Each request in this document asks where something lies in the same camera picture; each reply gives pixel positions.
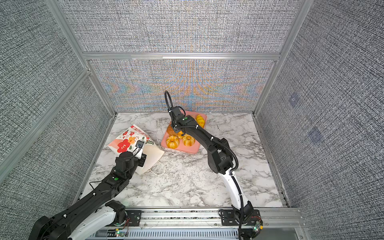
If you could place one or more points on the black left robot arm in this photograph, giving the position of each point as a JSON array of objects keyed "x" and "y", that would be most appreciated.
[{"x": 94, "y": 211}]

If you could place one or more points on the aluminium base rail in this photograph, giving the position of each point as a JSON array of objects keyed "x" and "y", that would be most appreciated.
[{"x": 193, "y": 223}]

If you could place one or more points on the pink plastic tray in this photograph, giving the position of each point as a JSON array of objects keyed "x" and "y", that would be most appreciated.
[{"x": 192, "y": 150}]

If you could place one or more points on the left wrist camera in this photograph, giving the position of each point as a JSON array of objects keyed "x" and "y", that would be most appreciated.
[{"x": 139, "y": 149}]

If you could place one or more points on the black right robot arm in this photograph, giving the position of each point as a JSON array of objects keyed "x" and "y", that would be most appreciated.
[{"x": 221, "y": 159}]

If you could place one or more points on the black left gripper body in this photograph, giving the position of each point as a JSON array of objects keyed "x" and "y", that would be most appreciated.
[{"x": 137, "y": 162}]

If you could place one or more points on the round brown fake bun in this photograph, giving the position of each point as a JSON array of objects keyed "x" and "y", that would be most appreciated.
[{"x": 171, "y": 131}]

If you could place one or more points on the yellow twisted fake bread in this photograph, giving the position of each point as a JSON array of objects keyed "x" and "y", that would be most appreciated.
[{"x": 180, "y": 135}]

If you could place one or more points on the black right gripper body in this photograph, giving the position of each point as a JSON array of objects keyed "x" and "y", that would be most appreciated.
[{"x": 174, "y": 125}]

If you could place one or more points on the small yellow fake bread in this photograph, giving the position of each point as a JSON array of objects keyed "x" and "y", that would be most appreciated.
[{"x": 188, "y": 140}]

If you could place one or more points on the yellow striped oval fake bread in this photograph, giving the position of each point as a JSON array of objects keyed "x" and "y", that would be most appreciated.
[{"x": 200, "y": 120}]

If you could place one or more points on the white floral paper bag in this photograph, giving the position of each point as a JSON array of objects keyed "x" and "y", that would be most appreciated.
[{"x": 136, "y": 141}]

